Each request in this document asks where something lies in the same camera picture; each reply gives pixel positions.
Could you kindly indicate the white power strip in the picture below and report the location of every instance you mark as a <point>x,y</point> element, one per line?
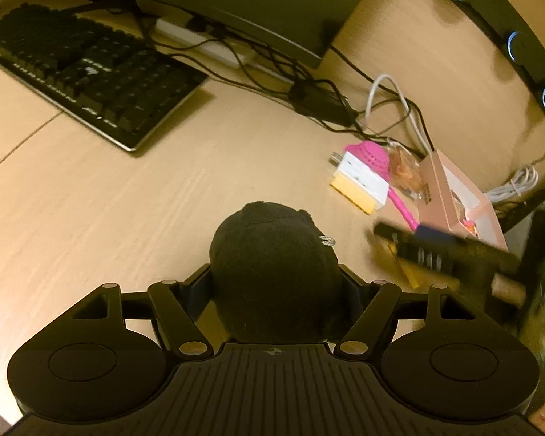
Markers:
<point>181,34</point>

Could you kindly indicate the small orange toy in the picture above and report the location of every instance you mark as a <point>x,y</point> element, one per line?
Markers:
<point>468,227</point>

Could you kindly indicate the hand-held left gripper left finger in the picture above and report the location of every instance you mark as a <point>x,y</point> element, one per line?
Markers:
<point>202,288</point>

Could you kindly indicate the small yellow item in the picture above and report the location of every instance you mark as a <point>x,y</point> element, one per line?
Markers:
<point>413,278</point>

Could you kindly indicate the clear packet with orange contents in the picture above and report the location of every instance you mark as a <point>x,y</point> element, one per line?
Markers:
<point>404,170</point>

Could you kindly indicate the black device with blue lights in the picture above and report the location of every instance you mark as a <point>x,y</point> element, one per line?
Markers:
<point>504,4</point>

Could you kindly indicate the black keyboard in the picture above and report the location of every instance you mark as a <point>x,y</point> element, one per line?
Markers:
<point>95,68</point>

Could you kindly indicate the black power adapter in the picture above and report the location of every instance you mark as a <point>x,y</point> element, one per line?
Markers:
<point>320,102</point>

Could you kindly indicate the black plush toy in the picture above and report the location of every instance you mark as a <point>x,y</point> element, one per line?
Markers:
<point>272,263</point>

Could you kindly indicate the pink box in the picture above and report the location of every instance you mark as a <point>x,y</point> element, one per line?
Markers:
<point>436,181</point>

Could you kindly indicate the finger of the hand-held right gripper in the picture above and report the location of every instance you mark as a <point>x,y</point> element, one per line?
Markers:
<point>436,235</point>
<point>431,259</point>

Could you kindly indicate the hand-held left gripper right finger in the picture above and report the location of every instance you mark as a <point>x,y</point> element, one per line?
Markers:
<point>349,288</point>

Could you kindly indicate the black computer monitor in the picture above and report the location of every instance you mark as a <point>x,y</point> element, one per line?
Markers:
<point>254,4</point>

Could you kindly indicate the white and yellow box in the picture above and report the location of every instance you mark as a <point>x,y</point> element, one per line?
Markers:
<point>361,177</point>

